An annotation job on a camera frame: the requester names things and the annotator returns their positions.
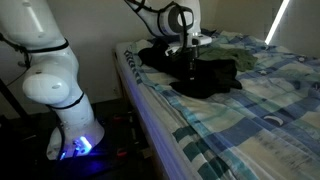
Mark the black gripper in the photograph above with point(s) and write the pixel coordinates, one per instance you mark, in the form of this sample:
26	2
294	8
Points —
188	58

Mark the black shirt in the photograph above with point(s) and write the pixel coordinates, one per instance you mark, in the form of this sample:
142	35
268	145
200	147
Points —
208	78

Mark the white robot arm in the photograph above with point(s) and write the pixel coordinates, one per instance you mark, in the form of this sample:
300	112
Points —
52	67

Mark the green shirt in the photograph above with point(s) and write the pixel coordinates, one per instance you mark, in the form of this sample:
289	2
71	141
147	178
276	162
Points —
244	60

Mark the dark blue pillow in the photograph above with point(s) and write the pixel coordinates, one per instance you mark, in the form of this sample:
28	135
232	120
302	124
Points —
207	32

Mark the blue plaid bed sheet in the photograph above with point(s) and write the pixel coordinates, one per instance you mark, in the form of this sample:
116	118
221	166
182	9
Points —
270	128

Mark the wooden bed frame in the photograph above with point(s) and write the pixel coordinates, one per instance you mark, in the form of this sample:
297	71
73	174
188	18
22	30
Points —
144	146

